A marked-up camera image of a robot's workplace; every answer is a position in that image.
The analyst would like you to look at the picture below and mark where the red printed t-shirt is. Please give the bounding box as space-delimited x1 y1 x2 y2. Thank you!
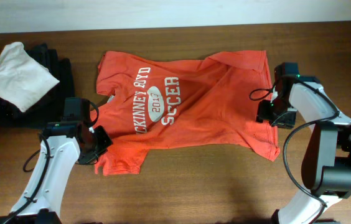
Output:
91 50 280 175

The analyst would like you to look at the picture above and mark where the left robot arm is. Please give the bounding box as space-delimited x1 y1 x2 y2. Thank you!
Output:
0 121 113 223

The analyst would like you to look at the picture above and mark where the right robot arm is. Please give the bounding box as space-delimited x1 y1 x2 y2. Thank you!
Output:
256 74 351 223

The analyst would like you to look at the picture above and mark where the black folded clothes pile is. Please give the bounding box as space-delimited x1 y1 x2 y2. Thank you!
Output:
0 44 75 129

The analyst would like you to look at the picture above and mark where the white folded cloth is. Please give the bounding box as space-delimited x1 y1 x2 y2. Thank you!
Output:
0 42 60 112

